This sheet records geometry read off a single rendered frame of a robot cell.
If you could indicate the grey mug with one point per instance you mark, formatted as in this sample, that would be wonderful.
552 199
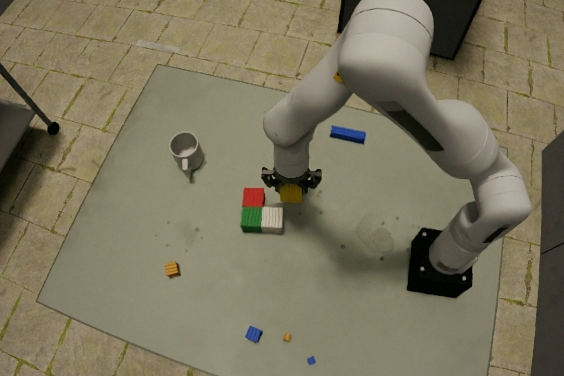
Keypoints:
182 144

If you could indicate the red cube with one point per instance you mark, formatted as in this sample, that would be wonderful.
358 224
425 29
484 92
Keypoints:
253 197

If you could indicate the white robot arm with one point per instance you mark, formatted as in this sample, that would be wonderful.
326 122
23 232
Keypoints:
383 60

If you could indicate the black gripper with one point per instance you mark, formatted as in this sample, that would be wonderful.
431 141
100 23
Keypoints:
266 176

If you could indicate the green cube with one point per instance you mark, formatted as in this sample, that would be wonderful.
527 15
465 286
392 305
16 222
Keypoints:
251 219

